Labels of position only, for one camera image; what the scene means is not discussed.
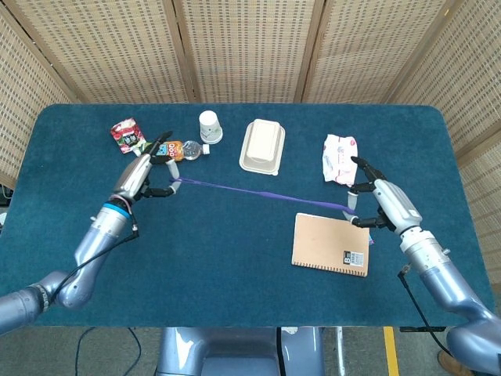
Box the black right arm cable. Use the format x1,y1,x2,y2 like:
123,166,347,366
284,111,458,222
397,266,457,357

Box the black floor cable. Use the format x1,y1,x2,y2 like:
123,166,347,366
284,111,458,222
76,327,142,376

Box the purple stretchy cord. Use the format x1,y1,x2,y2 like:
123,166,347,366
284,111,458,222
168,177,357,215

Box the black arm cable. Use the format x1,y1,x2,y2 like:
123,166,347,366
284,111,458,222
49,213,141,305
397,266,457,357

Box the beige takeout food container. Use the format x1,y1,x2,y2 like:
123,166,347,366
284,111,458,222
238,118,287,176

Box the kraft spiral notebook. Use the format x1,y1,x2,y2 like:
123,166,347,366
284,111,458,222
290,213,370,278

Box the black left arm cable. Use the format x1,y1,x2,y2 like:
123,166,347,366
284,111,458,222
49,213,141,305

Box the red snack pouch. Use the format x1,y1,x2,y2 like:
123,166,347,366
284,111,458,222
110,117,147,156

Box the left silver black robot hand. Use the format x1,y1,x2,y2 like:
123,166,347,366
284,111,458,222
110,131,183,203

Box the white table leg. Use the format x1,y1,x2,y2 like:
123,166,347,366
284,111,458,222
334,327,348,376

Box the white tissue pack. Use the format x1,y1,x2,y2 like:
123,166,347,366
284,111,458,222
321,133,360,187

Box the orange label plastic bottle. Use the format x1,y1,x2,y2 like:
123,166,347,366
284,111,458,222
135,139,211,165

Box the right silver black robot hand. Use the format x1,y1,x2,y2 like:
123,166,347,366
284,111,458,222
346,155,424,237

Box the teal felt table cover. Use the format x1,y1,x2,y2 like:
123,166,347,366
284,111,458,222
0,103,496,328

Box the small brown object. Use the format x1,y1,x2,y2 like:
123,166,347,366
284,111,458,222
437,350,467,375

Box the white floral paper cup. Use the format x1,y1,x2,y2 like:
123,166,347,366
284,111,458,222
198,110,224,144

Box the woven wicker folding screen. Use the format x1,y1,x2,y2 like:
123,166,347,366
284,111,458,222
0,0,501,283

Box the silver robot torso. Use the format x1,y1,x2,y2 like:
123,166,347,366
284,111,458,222
155,327,326,376

